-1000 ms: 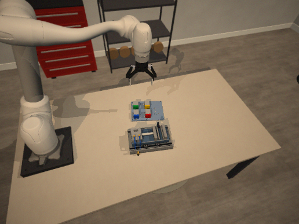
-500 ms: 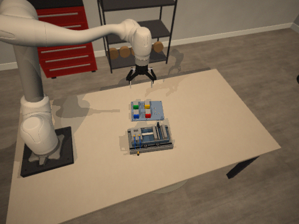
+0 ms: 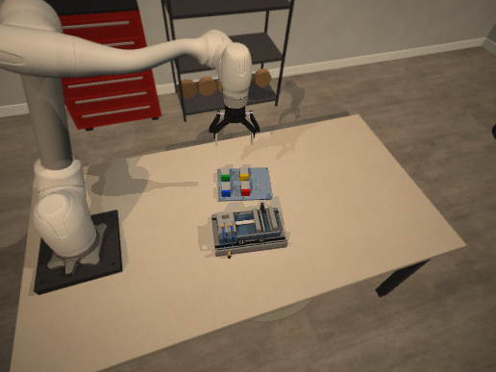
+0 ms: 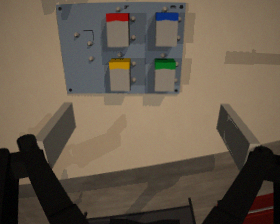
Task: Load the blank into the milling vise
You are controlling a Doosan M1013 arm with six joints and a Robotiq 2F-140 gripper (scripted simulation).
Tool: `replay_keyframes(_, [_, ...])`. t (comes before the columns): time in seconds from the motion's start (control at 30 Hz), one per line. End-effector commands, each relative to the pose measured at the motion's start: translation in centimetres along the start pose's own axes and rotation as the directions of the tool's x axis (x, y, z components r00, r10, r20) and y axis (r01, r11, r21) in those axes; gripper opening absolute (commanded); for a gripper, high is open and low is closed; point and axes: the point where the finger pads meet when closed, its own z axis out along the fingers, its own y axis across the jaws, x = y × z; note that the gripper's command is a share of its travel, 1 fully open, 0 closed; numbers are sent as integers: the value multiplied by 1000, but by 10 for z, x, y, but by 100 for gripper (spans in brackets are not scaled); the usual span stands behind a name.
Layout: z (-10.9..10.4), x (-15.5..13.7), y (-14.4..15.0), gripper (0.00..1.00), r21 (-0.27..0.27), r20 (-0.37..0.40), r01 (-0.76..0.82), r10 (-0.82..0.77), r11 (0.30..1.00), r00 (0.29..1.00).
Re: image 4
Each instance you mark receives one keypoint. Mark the tan block with blue end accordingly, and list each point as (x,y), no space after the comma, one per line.
(166,29)

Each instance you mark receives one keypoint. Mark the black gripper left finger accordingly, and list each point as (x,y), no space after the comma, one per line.
(35,160)

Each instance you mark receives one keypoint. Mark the tan block with yellow end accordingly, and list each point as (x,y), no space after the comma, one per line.
(120,74)

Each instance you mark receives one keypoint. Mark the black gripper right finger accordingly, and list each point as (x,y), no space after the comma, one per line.
(253,161)

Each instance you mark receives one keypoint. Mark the small grey block with red end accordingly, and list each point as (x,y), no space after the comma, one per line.
(118,29)

